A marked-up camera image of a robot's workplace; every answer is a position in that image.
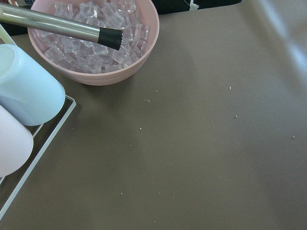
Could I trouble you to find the steel muddler black tip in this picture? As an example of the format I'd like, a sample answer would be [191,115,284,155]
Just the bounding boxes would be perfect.
[0,3,123,50]

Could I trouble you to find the light blue cup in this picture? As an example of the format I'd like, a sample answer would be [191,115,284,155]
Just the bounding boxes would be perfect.
[0,44,65,126]

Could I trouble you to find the white cup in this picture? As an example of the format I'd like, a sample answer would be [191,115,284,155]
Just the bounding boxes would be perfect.
[0,107,34,178]

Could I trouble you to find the white wire cup rack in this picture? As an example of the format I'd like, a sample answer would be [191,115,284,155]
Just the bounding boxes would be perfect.
[0,96,76,217]

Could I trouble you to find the pink bowl of ice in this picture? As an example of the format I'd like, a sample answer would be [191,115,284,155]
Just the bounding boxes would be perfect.
[28,0,159,86]

